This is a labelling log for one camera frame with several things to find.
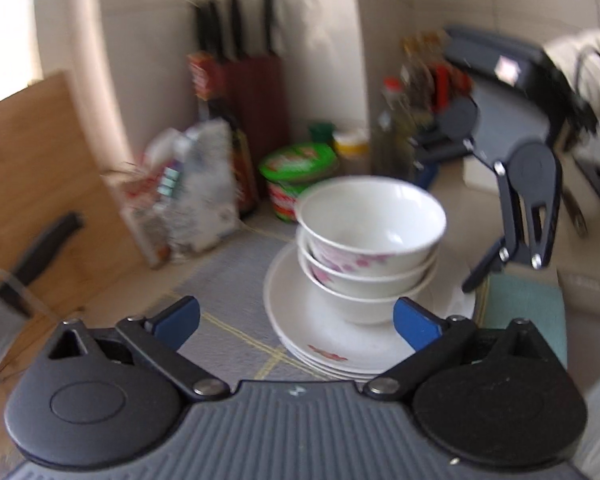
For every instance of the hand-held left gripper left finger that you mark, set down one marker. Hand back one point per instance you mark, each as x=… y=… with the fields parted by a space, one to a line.
x=177 y=322

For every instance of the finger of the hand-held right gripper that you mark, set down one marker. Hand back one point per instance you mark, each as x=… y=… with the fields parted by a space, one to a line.
x=482 y=270
x=425 y=175

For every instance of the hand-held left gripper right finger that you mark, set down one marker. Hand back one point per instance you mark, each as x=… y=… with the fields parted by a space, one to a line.
x=415 y=325

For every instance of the white bowl pink floral print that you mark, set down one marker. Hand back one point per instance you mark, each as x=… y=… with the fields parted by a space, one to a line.
x=370 y=310
x=380 y=280
x=360 y=210

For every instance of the white plate fruit print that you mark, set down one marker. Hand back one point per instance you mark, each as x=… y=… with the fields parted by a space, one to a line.
x=325 y=325
x=350 y=376
x=330 y=364

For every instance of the teal cloth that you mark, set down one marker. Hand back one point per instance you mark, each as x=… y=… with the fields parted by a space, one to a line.
x=525 y=300

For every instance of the clear bottle red cap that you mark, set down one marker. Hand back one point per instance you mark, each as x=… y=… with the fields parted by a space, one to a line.
x=395 y=125

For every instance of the grey checked dish mat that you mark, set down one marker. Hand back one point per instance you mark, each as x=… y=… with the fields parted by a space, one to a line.
x=230 y=280

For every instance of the yellow lidded jar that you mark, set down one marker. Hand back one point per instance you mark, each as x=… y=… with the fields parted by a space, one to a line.
x=350 y=147

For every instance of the dark condiment bottles group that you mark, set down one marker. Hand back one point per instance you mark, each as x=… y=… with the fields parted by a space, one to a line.
x=425 y=70

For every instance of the dark appliance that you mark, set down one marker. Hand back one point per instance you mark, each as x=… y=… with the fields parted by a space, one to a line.
x=597 y=170

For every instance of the green capped jar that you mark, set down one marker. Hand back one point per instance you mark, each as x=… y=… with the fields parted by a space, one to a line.
x=322 y=131

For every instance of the white printed plastic bag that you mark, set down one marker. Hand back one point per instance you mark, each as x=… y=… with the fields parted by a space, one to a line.
x=200 y=195

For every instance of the green lidded printed tub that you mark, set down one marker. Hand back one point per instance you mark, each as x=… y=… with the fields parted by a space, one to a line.
x=290 y=165

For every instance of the knife block with knives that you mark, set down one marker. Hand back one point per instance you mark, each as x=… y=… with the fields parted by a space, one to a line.
x=242 y=170

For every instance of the dark red knife block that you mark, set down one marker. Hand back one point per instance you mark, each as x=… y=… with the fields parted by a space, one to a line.
x=260 y=100

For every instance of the wooden cutting board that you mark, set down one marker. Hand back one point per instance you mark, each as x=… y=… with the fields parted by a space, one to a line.
x=40 y=160

